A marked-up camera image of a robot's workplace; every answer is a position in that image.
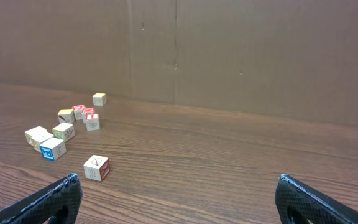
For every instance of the wooden block with turtle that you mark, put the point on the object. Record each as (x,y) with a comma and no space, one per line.
(64,131)

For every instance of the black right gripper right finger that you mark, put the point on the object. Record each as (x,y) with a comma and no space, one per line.
(297,202)

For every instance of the wooden block with pretzel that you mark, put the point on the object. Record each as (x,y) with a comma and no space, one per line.
(97,168)

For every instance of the wooden block with umbrella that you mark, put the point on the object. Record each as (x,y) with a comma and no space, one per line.
(38,138)

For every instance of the wooden block blue letter P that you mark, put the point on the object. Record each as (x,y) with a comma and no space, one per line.
(53,148)

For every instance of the wooden block yellow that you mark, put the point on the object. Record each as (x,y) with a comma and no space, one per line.
(66,116)
(99,99)

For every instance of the wooden block red letter M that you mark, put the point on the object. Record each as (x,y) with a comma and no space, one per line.
(87,111)

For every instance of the far wooden block yellow top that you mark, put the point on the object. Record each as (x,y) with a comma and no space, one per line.
(99,99)

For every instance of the wooden block red letter C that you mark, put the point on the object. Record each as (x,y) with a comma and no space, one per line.
(77,109)

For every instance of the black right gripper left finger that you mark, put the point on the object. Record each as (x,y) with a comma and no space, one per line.
(58,202)

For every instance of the wooden block red letter I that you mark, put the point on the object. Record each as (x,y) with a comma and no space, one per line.
(92,122)

